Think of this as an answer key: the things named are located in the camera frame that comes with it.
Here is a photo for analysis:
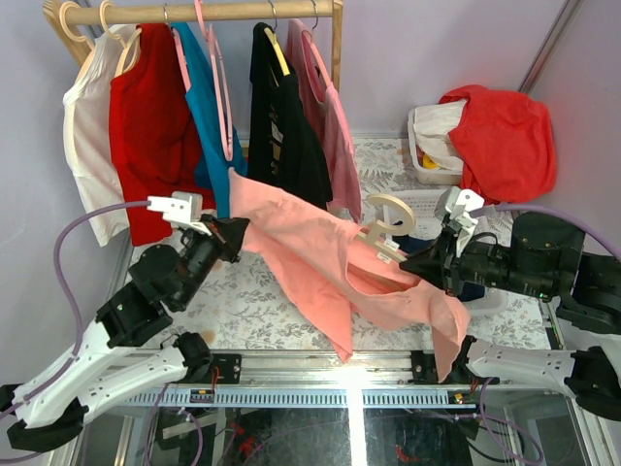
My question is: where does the navy blue folded garment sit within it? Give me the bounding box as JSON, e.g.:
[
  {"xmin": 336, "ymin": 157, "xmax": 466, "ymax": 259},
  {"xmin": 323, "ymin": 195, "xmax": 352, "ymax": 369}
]
[{"xmin": 392, "ymin": 235, "xmax": 485, "ymax": 303}]

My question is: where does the blue hanging t-shirt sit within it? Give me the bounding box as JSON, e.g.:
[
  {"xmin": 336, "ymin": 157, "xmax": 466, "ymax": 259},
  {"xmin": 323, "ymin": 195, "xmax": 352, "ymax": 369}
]
[{"xmin": 172, "ymin": 22, "xmax": 247, "ymax": 218}]

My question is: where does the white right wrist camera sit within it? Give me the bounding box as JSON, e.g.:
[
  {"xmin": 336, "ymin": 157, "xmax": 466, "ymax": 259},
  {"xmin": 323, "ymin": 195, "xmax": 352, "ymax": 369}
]
[{"xmin": 435, "ymin": 186, "xmax": 484, "ymax": 257}]

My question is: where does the pink hanger with blue shirt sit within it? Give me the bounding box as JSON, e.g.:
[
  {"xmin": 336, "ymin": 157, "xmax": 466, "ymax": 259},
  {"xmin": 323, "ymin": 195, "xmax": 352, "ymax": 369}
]
[{"xmin": 163, "ymin": 3, "xmax": 191, "ymax": 91}]

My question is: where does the white garment in basket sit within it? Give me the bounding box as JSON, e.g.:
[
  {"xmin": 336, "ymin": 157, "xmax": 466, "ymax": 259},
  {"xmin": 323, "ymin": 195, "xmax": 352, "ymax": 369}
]
[{"xmin": 414, "ymin": 99, "xmax": 467, "ymax": 171}]

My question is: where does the yellow hanger with black shirt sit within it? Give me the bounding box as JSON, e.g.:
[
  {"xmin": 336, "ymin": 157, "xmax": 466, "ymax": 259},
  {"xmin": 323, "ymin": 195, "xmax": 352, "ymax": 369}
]
[{"xmin": 264, "ymin": 0, "xmax": 290, "ymax": 77}]

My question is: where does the aluminium frame rail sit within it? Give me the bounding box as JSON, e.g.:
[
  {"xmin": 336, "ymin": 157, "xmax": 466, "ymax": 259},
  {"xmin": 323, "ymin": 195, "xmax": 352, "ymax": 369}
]
[{"xmin": 72, "ymin": 349, "xmax": 593, "ymax": 389}]

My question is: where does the orange-red t-shirt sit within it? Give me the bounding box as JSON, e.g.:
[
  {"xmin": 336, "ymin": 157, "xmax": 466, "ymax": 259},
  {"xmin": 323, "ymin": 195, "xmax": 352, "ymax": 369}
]
[{"xmin": 439, "ymin": 84, "xmax": 558, "ymax": 204}]

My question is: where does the small white laundry basket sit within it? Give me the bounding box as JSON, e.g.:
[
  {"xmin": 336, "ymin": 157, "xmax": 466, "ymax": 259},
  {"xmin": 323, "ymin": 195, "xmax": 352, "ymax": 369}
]
[{"xmin": 408, "ymin": 107, "xmax": 462, "ymax": 185}]

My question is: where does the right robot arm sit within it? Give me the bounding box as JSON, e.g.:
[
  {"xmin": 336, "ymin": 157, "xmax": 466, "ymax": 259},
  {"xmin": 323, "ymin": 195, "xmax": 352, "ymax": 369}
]
[{"xmin": 400, "ymin": 212, "xmax": 620, "ymax": 421}]

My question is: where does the white hanging t-shirt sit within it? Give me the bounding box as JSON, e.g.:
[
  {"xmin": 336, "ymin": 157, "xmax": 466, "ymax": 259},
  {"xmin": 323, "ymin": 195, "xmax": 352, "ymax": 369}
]
[{"xmin": 62, "ymin": 23, "xmax": 142, "ymax": 248}]

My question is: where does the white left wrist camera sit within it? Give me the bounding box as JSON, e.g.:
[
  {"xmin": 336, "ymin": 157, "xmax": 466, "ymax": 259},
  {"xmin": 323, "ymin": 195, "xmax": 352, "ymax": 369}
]
[{"xmin": 147, "ymin": 191, "xmax": 212, "ymax": 236}]

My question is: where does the salmon pink t-shirt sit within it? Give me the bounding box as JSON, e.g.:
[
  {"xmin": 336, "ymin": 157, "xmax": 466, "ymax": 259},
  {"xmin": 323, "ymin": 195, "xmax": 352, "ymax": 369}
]
[{"xmin": 229, "ymin": 171, "xmax": 471, "ymax": 381}]

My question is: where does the black hanging t-shirt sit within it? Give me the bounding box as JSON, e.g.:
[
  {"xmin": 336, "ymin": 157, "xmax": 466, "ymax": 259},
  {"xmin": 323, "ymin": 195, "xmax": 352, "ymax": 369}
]
[{"xmin": 247, "ymin": 22, "xmax": 333, "ymax": 210}]

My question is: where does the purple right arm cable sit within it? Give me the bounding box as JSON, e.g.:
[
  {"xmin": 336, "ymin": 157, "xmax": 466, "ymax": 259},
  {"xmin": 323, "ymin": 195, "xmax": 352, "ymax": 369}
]
[{"xmin": 473, "ymin": 203, "xmax": 621, "ymax": 261}]

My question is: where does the grey slotted cable duct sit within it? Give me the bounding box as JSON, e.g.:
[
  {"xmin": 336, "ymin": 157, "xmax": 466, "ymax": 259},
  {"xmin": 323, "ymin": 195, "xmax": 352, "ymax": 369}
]
[{"xmin": 89, "ymin": 387, "xmax": 479, "ymax": 409}]

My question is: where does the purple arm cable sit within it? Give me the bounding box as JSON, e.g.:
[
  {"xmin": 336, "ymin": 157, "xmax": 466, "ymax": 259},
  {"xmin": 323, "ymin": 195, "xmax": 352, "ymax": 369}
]
[
  {"xmin": 473, "ymin": 203, "xmax": 621, "ymax": 261},
  {"xmin": 0, "ymin": 201, "xmax": 151, "ymax": 465}
]

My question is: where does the wooden clothes rack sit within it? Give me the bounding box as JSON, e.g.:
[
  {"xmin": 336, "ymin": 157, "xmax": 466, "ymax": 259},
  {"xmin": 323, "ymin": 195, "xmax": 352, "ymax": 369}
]
[{"xmin": 43, "ymin": 1, "xmax": 343, "ymax": 87}]

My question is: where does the pink hanging t-shirt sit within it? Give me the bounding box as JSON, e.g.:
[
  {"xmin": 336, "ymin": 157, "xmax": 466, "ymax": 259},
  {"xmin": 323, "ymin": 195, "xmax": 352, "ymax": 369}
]
[{"xmin": 284, "ymin": 18, "xmax": 362, "ymax": 223}]

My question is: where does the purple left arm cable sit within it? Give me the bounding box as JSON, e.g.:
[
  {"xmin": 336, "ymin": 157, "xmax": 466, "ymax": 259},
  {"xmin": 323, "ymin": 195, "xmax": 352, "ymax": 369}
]
[{"xmin": 0, "ymin": 201, "xmax": 151, "ymax": 465}]

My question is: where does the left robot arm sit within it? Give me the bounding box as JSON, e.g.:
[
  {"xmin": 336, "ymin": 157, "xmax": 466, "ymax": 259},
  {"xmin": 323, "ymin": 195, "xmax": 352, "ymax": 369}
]
[{"xmin": 1, "ymin": 215, "xmax": 249, "ymax": 453}]

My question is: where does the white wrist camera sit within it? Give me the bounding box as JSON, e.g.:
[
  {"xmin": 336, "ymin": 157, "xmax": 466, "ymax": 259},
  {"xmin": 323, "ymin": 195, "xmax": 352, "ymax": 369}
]
[
  {"xmin": 435, "ymin": 186, "xmax": 484, "ymax": 257},
  {"xmin": 147, "ymin": 191, "xmax": 212, "ymax": 236}
]

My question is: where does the red hanging t-shirt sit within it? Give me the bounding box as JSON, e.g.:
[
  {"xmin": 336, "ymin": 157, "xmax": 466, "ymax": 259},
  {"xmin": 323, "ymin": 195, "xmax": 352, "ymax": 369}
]
[{"xmin": 109, "ymin": 22, "xmax": 217, "ymax": 247}]

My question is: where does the beige hanger with red shirt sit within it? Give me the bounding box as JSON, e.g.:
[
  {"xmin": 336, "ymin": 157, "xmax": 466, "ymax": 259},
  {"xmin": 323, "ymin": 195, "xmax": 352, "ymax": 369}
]
[{"xmin": 99, "ymin": 0, "xmax": 142, "ymax": 78}]

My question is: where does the white perforated plastic basket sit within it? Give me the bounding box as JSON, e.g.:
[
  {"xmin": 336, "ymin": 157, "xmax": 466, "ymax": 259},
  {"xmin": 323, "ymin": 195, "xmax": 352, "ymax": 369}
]
[{"xmin": 392, "ymin": 189, "xmax": 507, "ymax": 317}]

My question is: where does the yellow object in basket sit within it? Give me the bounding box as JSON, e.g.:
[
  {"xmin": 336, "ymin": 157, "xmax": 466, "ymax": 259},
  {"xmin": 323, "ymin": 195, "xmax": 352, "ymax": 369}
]
[{"xmin": 422, "ymin": 154, "xmax": 440, "ymax": 170}]

